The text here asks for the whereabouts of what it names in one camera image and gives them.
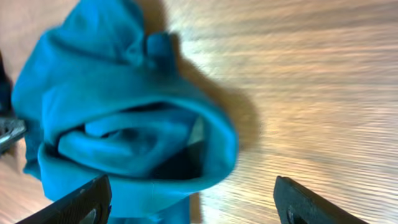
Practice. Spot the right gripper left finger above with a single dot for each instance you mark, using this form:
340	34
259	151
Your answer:
89	204

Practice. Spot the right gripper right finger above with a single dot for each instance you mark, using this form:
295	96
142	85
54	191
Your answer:
297	204

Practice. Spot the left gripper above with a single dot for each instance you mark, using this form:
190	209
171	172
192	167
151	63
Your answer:
12	130

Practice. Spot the blue polo shirt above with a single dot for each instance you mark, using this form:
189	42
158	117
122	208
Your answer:
101	97

